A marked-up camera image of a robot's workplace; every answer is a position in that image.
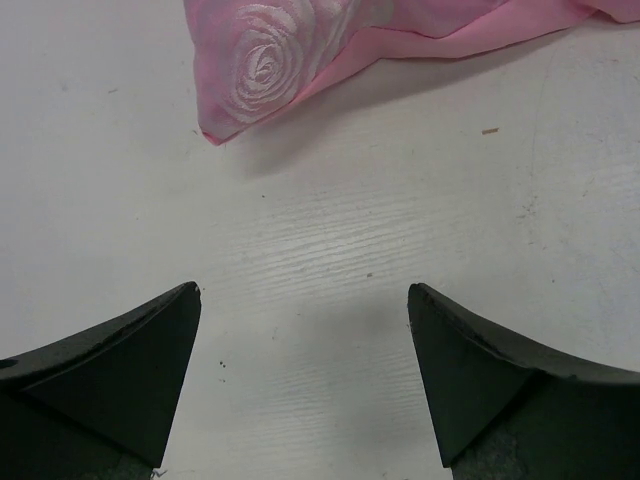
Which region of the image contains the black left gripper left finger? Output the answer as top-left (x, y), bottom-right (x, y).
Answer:
top-left (1, 282), bottom-right (202, 479)

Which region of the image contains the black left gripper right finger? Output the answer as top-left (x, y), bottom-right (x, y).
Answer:
top-left (407, 284), bottom-right (639, 479)

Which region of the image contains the pink floral pillowcase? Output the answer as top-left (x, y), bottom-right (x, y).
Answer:
top-left (184, 0), bottom-right (639, 145)

